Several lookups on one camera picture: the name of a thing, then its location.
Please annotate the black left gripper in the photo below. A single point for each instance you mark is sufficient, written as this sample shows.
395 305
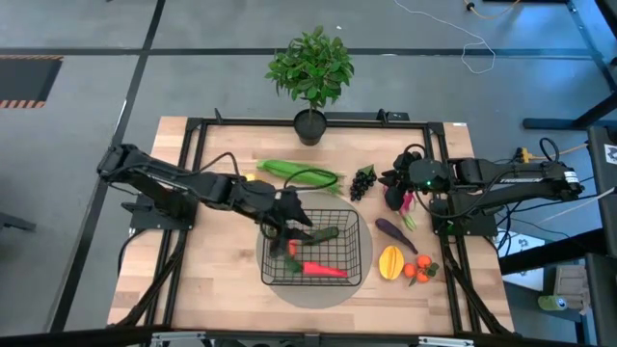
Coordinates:
265 200

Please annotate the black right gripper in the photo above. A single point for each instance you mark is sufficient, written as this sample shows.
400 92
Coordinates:
406 161

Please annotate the dark green cucumber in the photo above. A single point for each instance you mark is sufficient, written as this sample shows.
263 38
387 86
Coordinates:
325 234

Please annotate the pink dragon fruit green leaves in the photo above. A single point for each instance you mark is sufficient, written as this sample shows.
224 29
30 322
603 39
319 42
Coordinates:
409 205

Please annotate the black grape bunch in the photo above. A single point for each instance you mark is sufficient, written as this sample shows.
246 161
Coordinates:
361 185

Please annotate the red-orange carrot with green leaves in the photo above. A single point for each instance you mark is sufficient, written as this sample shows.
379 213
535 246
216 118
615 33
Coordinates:
323 271

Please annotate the dark purple eggplant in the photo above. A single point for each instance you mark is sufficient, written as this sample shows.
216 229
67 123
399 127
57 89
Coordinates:
393 230

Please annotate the yellow lemon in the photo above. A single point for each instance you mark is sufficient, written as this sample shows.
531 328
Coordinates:
249 177

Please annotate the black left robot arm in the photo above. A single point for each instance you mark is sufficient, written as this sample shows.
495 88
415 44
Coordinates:
159 169

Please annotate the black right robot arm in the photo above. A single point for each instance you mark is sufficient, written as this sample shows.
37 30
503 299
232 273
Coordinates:
506 178

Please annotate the round grey woven placemat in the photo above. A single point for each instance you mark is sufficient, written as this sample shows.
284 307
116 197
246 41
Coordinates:
313 296

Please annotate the artificial potted green plant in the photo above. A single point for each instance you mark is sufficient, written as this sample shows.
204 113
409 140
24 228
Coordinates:
311 67

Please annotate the white printed sheet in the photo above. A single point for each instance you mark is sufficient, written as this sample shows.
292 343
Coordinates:
523 246

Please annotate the black metal stand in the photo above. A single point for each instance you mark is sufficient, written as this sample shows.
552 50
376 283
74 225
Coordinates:
544 124

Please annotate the green bottle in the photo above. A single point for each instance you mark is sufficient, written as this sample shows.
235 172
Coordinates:
549 302

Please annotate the beige cardboard box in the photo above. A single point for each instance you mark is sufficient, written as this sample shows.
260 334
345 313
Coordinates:
571 282

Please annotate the black front crossbar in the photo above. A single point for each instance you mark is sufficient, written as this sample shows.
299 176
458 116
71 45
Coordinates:
72 337

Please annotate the dark floor hatch hazard stripes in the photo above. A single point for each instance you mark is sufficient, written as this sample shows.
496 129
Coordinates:
24 79

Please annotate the black metal table frame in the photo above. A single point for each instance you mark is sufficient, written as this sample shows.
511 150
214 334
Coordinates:
270 122

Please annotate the silver metal bracket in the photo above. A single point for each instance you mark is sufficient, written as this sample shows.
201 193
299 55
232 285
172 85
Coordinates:
446 341
178 337

